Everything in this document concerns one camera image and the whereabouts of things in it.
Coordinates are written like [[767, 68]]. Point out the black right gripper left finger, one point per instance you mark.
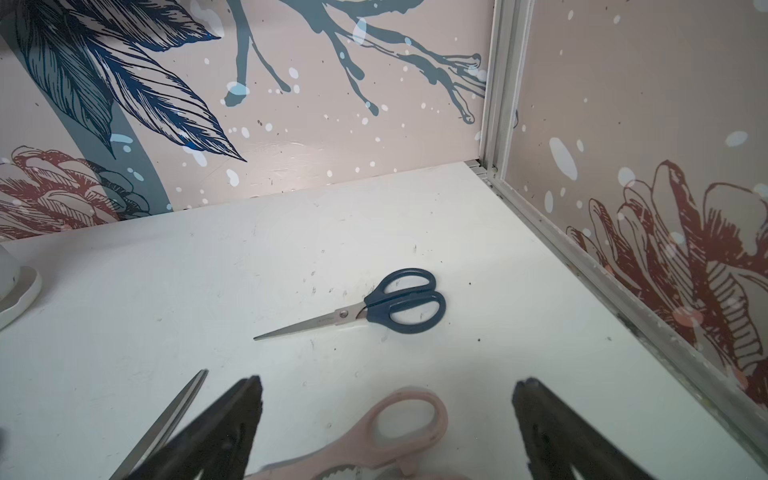
[[217, 444]]

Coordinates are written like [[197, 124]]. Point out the blue handled scissors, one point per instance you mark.
[[400, 291]]

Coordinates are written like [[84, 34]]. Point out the white utensil holder cup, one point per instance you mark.
[[20, 287]]

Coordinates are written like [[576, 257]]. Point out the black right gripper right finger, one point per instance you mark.
[[560, 444]]

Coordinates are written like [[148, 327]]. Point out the black scissors with steel blades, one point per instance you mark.
[[164, 426]]

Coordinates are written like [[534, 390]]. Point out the pink handled scissors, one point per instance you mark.
[[359, 447]]

